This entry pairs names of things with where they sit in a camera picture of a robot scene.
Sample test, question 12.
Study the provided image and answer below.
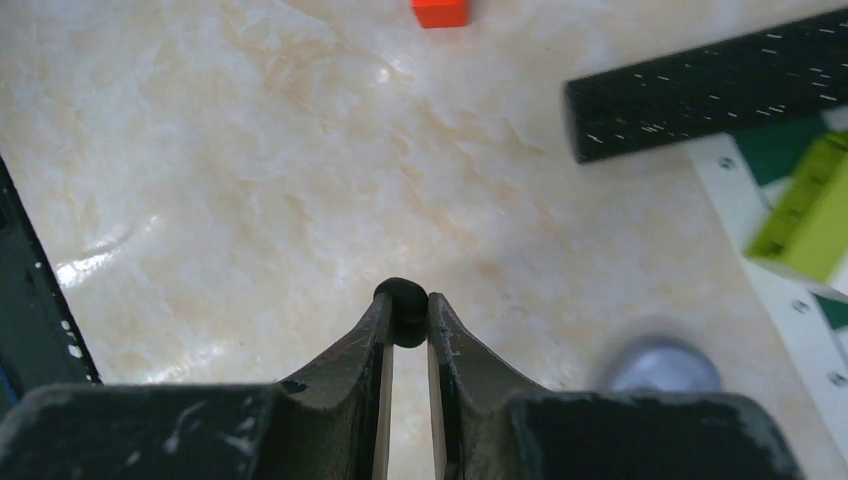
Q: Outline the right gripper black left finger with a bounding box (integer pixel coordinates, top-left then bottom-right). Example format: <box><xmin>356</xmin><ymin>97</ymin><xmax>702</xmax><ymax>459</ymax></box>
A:
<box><xmin>1</xmin><ymin>294</ymin><xmax>393</xmax><ymax>479</ymax></box>

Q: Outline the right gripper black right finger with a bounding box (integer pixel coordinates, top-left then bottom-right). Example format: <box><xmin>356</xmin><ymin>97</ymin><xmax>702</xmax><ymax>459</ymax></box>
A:
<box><xmin>428</xmin><ymin>293</ymin><xmax>804</xmax><ymax>479</ymax></box>

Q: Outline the black earbud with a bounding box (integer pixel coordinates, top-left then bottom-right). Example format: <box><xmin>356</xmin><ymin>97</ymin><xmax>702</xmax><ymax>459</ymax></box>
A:
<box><xmin>374</xmin><ymin>277</ymin><xmax>429</xmax><ymax>349</ymax></box>

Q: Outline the grey lavender earbud case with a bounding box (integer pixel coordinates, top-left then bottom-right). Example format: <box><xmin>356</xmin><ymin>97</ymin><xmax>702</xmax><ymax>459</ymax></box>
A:
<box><xmin>597</xmin><ymin>336</ymin><xmax>722</xmax><ymax>392</ymax></box>

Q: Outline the green white chessboard mat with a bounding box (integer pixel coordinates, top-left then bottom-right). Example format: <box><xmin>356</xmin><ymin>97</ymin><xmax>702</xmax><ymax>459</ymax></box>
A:
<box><xmin>685</xmin><ymin>107</ymin><xmax>847</xmax><ymax>456</ymax></box>

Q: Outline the green white toy brick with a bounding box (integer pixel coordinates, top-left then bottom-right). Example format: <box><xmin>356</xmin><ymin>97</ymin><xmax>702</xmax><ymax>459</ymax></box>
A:
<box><xmin>745</xmin><ymin>131</ymin><xmax>847</xmax><ymax>297</ymax></box>

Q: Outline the red block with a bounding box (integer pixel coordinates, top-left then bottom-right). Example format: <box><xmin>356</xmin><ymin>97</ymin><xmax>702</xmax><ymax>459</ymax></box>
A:
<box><xmin>410</xmin><ymin>0</ymin><xmax>471</xmax><ymax>29</ymax></box>

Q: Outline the black microphone silver head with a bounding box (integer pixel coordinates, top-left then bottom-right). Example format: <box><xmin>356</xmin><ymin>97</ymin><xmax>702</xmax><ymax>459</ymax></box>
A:
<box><xmin>563</xmin><ymin>8</ymin><xmax>847</xmax><ymax>163</ymax></box>

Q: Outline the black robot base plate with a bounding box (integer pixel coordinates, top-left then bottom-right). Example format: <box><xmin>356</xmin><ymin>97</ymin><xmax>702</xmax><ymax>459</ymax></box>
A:
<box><xmin>1</xmin><ymin>165</ymin><xmax>102</xmax><ymax>416</ymax></box>

